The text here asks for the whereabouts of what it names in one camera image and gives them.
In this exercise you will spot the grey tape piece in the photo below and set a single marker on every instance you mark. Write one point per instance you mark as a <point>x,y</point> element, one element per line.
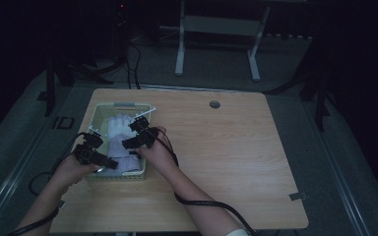
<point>298,196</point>
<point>62,204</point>

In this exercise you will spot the black rectangular floor bracket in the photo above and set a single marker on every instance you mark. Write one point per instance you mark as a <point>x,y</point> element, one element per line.
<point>54,123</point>

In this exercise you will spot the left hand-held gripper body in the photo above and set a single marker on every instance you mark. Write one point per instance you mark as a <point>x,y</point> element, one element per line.
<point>85,154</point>

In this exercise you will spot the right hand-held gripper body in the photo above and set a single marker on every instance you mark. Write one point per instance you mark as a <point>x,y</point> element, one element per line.
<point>149,137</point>

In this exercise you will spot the lavender glove with white panel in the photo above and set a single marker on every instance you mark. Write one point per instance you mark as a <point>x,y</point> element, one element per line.
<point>118,131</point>

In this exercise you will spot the white metal desk frame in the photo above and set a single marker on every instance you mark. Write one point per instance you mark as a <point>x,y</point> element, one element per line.
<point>221,25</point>

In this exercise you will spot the lavender glove with grey palm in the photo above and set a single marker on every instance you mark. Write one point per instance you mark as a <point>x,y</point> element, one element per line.
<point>131,165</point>

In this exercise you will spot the person's right hand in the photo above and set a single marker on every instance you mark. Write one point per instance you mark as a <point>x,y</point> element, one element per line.
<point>159,157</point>

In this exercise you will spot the person's left hand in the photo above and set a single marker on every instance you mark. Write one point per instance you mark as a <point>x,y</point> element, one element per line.
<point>69,172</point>

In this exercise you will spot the white sleeve cuff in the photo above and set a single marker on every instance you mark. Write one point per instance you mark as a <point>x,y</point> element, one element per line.
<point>239,232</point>

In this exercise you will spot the black metal stand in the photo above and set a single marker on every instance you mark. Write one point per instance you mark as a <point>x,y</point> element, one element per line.
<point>50,88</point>
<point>321,98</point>

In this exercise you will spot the pale yellow plastic basket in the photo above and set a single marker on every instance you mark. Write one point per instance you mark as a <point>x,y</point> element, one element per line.
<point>124,177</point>

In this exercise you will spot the grey round table grommet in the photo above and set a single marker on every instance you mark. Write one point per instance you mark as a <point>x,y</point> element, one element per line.
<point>214,104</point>

